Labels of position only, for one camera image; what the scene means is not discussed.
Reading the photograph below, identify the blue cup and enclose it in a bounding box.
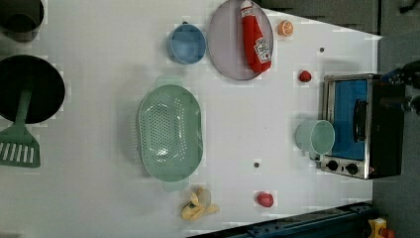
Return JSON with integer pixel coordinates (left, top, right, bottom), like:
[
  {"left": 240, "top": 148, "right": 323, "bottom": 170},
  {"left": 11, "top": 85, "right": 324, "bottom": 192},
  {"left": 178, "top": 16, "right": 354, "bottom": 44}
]
[{"left": 166, "top": 22, "right": 207, "bottom": 64}]

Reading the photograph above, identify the grey round plate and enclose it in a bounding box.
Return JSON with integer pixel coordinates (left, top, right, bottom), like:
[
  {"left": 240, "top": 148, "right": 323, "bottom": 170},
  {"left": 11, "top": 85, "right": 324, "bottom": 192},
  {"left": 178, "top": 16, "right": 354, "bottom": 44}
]
[{"left": 208, "top": 0, "right": 273, "bottom": 80}]

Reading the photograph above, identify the large black holder cup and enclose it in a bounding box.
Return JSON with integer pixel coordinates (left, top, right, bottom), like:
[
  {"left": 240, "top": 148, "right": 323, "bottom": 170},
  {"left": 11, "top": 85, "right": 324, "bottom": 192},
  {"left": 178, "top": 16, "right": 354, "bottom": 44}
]
[{"left": 0, "top": 55, "right": 65, "bottom": 124}]

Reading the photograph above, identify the green slotted spatula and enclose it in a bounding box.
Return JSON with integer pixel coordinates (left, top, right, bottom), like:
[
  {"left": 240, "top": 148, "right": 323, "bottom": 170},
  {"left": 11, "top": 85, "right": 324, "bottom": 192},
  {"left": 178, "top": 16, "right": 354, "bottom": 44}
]
[{"left": 0, "top": 89, "right": 41, "bottom": 169}]

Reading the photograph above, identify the small red toy fruit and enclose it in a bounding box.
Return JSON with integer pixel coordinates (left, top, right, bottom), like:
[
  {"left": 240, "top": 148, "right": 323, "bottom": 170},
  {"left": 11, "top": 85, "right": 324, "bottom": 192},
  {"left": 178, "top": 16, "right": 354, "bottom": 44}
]
[{"left": 299, "top": 70, "right": 312, "bottom": 82}]

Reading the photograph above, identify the red strawberry toy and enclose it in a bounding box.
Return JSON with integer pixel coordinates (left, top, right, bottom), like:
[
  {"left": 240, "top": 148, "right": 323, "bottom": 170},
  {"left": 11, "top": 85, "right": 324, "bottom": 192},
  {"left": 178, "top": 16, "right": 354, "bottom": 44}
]
[{"left": 257, "top": 192, "right": 274, "bottom": 207}]

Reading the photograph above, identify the orange half toy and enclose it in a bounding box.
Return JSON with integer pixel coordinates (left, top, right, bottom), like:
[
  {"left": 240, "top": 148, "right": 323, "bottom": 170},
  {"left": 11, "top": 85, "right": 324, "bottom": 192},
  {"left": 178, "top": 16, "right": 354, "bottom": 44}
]
[{"left": 277, "top": 20, "right": 294, "bottom": 37}]

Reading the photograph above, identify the green plastic strainer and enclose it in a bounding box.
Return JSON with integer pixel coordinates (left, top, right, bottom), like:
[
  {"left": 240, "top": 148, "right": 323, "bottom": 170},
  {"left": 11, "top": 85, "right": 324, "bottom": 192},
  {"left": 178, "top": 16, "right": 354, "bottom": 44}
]
[{"left": 137, "top": 75, "right": 203, "bottom": 192}]

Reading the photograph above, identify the blue metal frame rail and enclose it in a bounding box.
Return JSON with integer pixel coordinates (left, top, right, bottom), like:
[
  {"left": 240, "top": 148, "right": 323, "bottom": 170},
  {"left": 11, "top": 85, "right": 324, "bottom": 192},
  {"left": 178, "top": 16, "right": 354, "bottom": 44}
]
[{"left": 189, "top": 202, "right": 378, "bottom": 238}]

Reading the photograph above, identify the black toaster oven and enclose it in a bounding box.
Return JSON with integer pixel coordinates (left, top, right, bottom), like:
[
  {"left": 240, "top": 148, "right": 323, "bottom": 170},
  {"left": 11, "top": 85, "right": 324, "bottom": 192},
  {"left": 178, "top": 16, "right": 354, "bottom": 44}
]
[{"left": 321, "top": 73, "right": 405, "bottom": 179}]

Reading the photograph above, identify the red ketchup bottle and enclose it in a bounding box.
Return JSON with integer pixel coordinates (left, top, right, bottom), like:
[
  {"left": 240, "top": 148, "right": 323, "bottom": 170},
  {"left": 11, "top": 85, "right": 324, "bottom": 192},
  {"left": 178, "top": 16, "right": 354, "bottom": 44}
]
[{"left": 241, "top": 0, "right": 271, "bottom": 73}]

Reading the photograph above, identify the small black holder cup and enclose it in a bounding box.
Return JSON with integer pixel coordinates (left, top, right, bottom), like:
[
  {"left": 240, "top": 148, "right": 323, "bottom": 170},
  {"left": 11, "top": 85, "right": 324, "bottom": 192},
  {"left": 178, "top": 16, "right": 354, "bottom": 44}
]
[{"left": 0, "top": 0, "right": 45, "bottom": 43}]

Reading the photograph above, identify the yellow red button box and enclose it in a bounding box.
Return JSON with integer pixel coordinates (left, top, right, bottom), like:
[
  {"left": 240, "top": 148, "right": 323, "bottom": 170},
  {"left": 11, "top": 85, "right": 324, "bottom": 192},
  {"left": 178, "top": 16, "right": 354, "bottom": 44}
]
[{"left": 368, "top": 218, "right": 395, "bottom": 238}]

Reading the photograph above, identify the green mug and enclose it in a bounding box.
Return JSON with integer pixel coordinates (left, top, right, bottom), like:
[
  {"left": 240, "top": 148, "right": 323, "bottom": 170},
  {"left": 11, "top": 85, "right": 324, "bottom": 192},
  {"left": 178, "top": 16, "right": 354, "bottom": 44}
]
[{"left": 295, "top": 120, "right": 335, "bottom": 155}]

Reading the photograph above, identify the peeled banana toy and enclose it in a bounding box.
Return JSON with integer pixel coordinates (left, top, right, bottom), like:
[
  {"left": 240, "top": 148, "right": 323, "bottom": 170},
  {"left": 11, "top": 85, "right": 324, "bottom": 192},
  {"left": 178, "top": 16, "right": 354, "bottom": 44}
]
[{"left": 181, "top": 186, "right": 220, "bottom": 221}]

